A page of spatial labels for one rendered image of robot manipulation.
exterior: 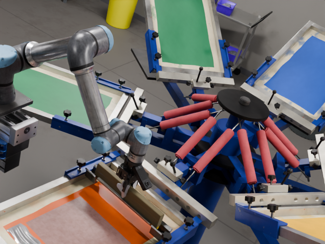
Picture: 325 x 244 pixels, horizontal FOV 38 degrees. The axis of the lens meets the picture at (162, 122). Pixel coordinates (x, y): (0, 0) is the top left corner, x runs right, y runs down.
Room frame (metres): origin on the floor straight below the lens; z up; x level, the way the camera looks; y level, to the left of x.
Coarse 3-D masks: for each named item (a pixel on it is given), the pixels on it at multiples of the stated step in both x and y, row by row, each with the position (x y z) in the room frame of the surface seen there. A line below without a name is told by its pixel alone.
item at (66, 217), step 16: (80, 192) 1.65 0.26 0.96; (96, 192) 1.69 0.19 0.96; (48, 208) 1.49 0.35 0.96; (64, 208) 1.52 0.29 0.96; (80, 208) 1.55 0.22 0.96; (96, 208) 1.59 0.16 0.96; (112, 208) 1.62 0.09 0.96; (16, 224) 1.35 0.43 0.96; (32, 224) 1.38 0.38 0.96; (48, 224) 1.40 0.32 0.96; (64, 224) 1.43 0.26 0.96; (80, 224) 1.46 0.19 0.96; (48, 240) 1.32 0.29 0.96; (64, 240) 1.35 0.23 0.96
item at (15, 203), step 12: (60, 180) 1.65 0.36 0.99; (72, 180) 1.68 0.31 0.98; (36, 192) 1.52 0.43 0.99; (48, 192) 1.57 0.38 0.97; (144, 192) 1.78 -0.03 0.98; (0, 204) 1.39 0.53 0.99; (12, 204) 1.41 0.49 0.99; (24, 204) 1.46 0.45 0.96; (156, 204) 1.73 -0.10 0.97; (168, 204) 1.73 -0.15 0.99; (168, 216) 1.69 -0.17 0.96; (180, 216) 1.68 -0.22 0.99; (0, 240) 1.22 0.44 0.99
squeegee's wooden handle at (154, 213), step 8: (96, 168) 1.73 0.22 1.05; (104, 168) 1.71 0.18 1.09; (104, 176) 1.70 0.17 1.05; (112, 176) 1.68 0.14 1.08; (112, 184) 1.68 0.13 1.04; (120, 192) 1.65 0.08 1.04; (128, 192) 1.63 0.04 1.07; (136, 192) 1.63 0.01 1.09; (128, 200) 1.62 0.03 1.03; (136, 200) 1.60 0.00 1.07; (144, 200) 1.59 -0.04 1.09; (136, 208) 1.59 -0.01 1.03; (144, 208) 1.57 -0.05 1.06; (152, 208) 1.56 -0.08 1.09; (152, 216) 1.55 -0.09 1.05; (160, 216) 1.53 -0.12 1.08; (152, 224) 1.54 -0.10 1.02; (160, 224) 1.55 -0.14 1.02
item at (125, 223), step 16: (128, 208) 1.66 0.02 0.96; (96, 224) 1.49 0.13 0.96; (112, 224) 1.52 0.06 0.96; (128, 224) 1.56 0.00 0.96; (144, 224) 1.59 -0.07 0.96; (80, 240) 1.38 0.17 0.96; (96, 240) 1.41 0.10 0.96; (112, 240) 1.43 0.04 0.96; (128, 240) 1.46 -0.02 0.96; (144, 240) 1.49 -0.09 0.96
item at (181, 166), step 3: (180, 162) 2.03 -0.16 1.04; (177, 165) 1.99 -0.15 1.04; (180, 165) 2.00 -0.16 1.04; (183, 165) 2.01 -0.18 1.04; (186, 165) 2.02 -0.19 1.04; (177, 168) 1.96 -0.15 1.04; (180, 168) 1.97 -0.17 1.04; (183, 168) 1.98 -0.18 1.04; (186, 168) 1.99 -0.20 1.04; (183, 171) 1.96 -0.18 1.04; (186, 171) 1.99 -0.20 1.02; (183, 174) 1.97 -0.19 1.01; (186, 174) 2.00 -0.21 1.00; (171, 180) 1.88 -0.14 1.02
